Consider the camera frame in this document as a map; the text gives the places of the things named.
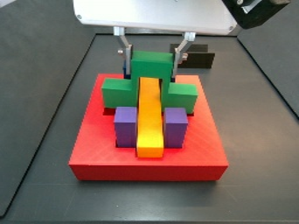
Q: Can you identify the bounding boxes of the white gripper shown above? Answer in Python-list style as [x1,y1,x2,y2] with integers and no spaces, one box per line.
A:
[72,0,237,78]

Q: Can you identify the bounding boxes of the green bridge-shaped object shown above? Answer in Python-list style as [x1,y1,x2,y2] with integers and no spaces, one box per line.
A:
[101,51,198,114]

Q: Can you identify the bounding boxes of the black angle fixture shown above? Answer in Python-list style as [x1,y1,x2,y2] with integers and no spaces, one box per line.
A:
[177,44,215,69]

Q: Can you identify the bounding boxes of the red base board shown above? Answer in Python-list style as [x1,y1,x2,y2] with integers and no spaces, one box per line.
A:
[69,73,229,181]

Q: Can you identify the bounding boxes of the blue block left rear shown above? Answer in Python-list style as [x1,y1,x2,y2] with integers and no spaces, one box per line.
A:
[122,60,130,80]

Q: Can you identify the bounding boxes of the purple block right front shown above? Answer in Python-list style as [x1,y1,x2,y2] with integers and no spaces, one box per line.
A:
[162,108,188,148]

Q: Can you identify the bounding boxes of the purple block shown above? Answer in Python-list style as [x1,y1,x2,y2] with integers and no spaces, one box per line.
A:
[113,107,136,148]
[162,108,188,148]

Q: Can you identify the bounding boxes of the purple block left front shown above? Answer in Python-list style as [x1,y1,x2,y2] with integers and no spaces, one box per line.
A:
[113,107,136,148]

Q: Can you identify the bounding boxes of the yellow long bar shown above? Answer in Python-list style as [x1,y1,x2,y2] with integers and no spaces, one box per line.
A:
[136,78,164,158]

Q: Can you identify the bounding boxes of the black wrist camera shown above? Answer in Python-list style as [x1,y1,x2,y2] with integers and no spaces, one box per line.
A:
[221,0,291,29]

